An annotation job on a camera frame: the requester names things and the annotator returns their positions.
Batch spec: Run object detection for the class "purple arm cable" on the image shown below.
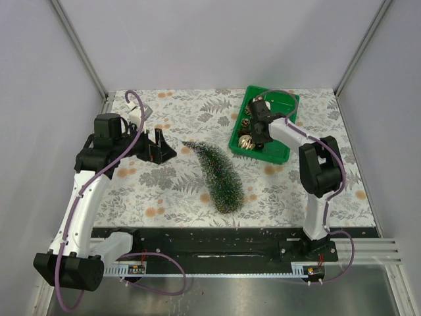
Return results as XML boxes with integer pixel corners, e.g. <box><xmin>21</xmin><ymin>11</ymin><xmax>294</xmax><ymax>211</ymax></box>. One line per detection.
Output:
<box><xmin>255</xmin><ymin>89</ymin><xmax>356</xmax><ymax>286</ymax></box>
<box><xmin>54</xmin><ymin>90</ymin><xmax>188</xmax><ymax>312</ymax></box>

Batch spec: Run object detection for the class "frosted pine cone lower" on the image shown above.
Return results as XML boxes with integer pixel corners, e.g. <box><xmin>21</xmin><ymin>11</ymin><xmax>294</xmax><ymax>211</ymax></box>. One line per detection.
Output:
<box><xmin>241</xmin><ymin>118</ymin><xmax>251</xmax><ymax>128</ymax></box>

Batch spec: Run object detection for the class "aluminium frame post left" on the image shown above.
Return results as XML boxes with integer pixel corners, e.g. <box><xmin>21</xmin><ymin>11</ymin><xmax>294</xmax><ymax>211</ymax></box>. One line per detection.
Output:
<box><xmin>48</xmin><ymin>0</ymin><xmax>109</xmax><ymax>101</ymax></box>

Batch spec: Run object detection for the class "green plastic tray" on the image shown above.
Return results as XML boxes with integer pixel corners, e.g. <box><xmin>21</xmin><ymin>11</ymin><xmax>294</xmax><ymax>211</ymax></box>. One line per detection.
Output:
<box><xmin>228</xmin><ymin>86</ymin><xmax>300</xmax><ymax>165</ymax></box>

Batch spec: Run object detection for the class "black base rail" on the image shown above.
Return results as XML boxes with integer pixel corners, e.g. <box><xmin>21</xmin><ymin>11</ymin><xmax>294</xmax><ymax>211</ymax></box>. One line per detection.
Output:
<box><xmin>90</xmin><ymin>226</ymin><xmax>378</xmax><ymax>276</ymax></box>

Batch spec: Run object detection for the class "floral patterned table mat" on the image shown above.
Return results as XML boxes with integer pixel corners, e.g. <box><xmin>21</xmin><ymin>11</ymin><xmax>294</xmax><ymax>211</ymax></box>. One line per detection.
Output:
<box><xmin>95</xmin><ymin>88</ymin><xmax>375</xmax><ymax>227</ymax></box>

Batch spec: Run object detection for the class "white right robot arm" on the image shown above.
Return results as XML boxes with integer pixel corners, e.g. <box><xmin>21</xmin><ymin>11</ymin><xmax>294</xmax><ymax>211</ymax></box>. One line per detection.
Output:
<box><xmin>248</xmin><ymin>97</ymin><xmax>345</xmax><ymax>261</ymax></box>

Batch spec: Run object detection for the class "small green christmas tree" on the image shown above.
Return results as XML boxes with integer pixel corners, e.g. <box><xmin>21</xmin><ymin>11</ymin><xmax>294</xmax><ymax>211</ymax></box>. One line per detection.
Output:
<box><xmin>182</xmin><ymin>141</ymin><xmax>245</xmax><ymax>214</ymax></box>

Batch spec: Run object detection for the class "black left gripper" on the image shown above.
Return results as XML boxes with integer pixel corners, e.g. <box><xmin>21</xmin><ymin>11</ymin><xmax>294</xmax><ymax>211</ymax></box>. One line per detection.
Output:
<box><xmin>114</xmin><ymin>121</ymin><xmax>176</xmax><ymax>164</ymax></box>

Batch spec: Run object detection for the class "silver ribbed bauble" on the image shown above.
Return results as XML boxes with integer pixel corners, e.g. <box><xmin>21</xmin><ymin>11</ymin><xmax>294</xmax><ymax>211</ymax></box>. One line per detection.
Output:
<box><xmin>238</xmin><ymin>134</ymin><xmax>255</xmax><ymax>150</ymax></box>

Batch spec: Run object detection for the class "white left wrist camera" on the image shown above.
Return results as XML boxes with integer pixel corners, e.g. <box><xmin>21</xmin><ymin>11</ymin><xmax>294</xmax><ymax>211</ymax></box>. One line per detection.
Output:
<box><xmin>127</xmin><ymin>101</ymin><xmax>153</xmax><ymax>127</ymax></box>

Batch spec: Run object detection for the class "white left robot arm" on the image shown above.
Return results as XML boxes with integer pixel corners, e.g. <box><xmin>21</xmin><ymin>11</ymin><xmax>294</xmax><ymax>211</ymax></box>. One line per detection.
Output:
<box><xmin>33</xmin><ymin>113</ymin><xmax>177</xmax><ymax>292</ymax></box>

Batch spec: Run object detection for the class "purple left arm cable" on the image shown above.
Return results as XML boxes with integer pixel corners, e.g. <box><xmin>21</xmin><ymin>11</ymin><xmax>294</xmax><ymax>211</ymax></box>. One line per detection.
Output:
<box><xmin>54</xmin><ymin>90</ymin><xmax>188</xmax><ymax>312</ymax></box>

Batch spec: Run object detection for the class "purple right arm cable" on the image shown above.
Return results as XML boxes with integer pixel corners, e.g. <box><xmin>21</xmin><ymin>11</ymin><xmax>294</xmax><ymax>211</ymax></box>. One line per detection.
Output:
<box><xmin>255</xmin><ymin>89</ymin><xmax>356</xmax><ymax>286</ymax></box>

